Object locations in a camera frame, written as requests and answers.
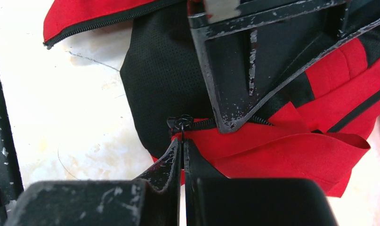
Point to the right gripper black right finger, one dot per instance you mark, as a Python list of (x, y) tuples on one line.
[(215, 200)]

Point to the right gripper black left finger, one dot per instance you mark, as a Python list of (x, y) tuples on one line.
[(150, 199)]

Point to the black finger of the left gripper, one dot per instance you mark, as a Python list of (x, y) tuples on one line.
[(246, 59)]

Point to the red jacket black lining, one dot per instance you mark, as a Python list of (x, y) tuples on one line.
[(315, 127)]

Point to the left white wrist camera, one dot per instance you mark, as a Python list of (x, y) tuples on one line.
[(219, 10)]

